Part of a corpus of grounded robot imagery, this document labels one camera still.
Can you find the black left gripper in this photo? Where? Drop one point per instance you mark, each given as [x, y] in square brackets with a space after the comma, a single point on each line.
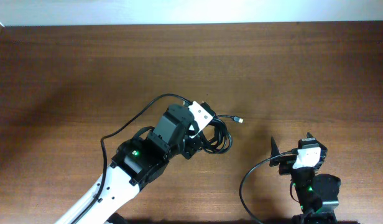
[193, 145]

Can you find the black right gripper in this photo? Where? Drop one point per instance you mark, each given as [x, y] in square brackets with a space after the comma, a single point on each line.
[286, 168]

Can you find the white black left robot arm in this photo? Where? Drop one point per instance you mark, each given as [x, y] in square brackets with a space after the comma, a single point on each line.
[139, 161]

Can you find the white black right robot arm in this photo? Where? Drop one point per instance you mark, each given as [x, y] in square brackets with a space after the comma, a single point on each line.
[317, 194]

